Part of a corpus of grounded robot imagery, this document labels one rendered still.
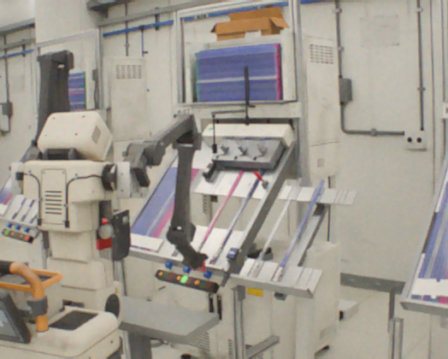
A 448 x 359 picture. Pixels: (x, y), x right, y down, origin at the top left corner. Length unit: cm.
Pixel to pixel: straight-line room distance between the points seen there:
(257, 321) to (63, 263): 114
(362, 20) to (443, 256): 243
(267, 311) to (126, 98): 180
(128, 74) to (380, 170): 184
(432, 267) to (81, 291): 118
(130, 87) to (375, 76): 168
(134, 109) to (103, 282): 213
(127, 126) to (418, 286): 242
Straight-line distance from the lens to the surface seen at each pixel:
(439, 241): 206
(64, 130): 188
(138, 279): 401
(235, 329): 245
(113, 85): 376
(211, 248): 248
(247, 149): 270
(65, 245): 191
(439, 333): 232
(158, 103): 531
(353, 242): 427
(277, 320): 273
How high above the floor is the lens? 140
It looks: 7 degrees down
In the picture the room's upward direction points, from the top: 2 degrees counter-clockwise
